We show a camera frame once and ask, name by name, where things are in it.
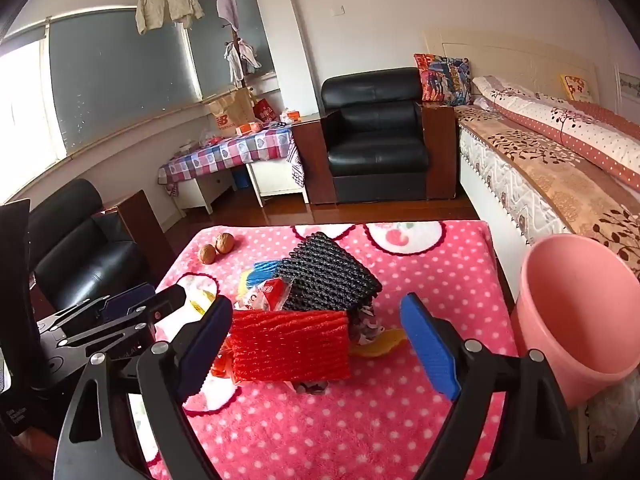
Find red gift bag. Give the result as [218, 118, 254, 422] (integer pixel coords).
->
[252, 99, 276, 126]

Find black foam net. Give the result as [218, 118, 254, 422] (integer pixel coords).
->
[276, 231, 383, 316]

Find white wardrobe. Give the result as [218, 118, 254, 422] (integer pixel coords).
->
[612, 57, 640, 117]

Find yellow flowered pillow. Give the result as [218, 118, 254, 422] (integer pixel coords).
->
[559, 75, 594, 101]

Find narrow grey roller blind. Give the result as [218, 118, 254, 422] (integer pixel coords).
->
[187, 0, 276, 102]

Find pink white dotted quilt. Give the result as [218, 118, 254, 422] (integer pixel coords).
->
[472, 76, 640, 192]

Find yellow wrapper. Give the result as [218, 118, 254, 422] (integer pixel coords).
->
[189, 285, 218, 317]

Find wide grey roller blind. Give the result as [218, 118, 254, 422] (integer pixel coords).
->
[47, 7, 202, 157]

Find pink plastic bin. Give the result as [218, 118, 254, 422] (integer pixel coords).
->
[510, 234, 640, 408]

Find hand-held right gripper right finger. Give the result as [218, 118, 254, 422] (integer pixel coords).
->
[399, 291, 583, 480]

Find red foam net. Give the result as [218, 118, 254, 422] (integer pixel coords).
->
[227, 309, 351, 385]

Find brown paper bag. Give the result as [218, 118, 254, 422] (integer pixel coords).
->
[207, 87, 256, 136]

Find white side table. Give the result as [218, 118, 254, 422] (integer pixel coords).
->
[246, 159, 309, 207]

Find black leather armchair wooden sides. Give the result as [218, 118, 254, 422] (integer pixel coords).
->
[291, 67, 458, 206]
[27, 178, 173, 321]

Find checkered tablecloth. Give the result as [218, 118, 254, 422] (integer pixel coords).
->
[159, 127, 307, 196]

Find white drawer bench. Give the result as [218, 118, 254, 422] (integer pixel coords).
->
[175, 171, 237, 214]

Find orange plastic wrapper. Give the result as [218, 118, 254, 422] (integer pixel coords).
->
[210, 352, 235, 380]

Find white hanging garment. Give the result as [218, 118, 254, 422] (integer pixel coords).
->
[223, 37, 262, 86]

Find blue foam net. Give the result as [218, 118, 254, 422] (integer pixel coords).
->
[252, 258, 283, 281]

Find wooden coat rack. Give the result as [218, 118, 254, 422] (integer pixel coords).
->
[220, 21, 251, 92]

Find cream bed headboard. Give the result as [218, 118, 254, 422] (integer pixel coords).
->
[422, 27, 601, 103]

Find cream knitted sweater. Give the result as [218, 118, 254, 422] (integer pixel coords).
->
[136, 0, 205, 36]

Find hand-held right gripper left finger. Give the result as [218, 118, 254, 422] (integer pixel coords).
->
[52, 295, 236, 480]

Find pink hanging cloth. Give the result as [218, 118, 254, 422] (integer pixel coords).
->
[216, 0, 240, 29]

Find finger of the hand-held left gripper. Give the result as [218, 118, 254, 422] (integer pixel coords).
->
[57, 285, 190, 356]
[47, 282, 157, 331]

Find pink polka-dot blanket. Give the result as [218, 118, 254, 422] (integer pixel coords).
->
[127, 220, 521, 480]

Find red white snack wrapper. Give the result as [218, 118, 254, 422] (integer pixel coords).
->
[235, 279, 293, 311]

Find bed with patterned bedding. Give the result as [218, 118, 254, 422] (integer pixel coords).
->
[457, 105, 640, 281]

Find colourful printed cushion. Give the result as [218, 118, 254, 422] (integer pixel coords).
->
[414, 53, 473, 107]

